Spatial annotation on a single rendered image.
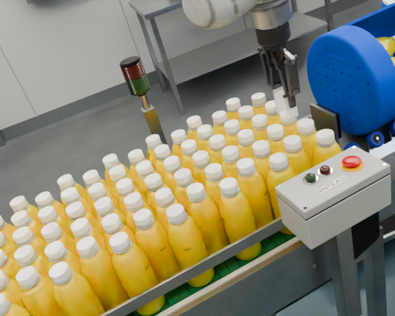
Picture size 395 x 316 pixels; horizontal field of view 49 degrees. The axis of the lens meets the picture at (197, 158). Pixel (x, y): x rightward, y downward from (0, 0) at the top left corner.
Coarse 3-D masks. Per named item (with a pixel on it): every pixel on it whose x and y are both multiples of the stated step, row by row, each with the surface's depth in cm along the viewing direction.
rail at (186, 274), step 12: (264, 228) 94; (276, 228) 96; (240, 240) 93; (252, 240) 94; (216, 252) 92; (228, 252) 93; (204, 264) 91; (216, 264) 93; (180, 276) 90; (192, 276) 91; (156, 288) 89; (168, 288) 90; (132, 300) 87; (144, 300) 89; (108, 312) 86; (120, 312) 87
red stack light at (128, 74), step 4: (140, 60) 125; (136, 64) 124; (140, 64) 125; (124, 68) 123; (128, 68) 123; (132, 68) 123; (136, 68) 124; (140, 68) 125; (124, 72) 124; (128, 72) 124; (132, 72) 124; (136, 72) 124; (140, 72) 125; (144, 72) 126; (124, 76) 126; (128, 76) 125; (132, 76) 124; (136, 76) 125; (140, 76) 125
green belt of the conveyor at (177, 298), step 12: (264, 240) 102; (276, 240) 101; (288, 240) 100; (264, 252) 99; (228, 264) 99; (240, 264) 98; (216, 276) 97; (180, 288) 97; (192, 288) 96; (168, 300) 95; (180, 300) 94; (132, 312) 95
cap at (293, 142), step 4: (288, 136) 99; (292, 136) 98; (296, 136) 98; (284, 140) 98; (288, 140) 97; (292, 140) 97; (296, 140) 97; (300, 140) 97; (284, 144) 98; (288, 144) 96; (292, 144) 96; (296, 144) 96; (300, 144) 97; (288, 148) 97; (292, 148) 96; (296, 148) 97
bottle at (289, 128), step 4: (280, 120) 110; (296, 120) 108; (284, 124) 108; (288, 124) 107; (292, 124) 108; (296, 124) 108; (284, 128) 108; (288, 128) 108; (292, 128) 107; (296, 128) 108; (284, 132) 108; (288, 132) 108; (292, 132) 107; (296, 132) 108
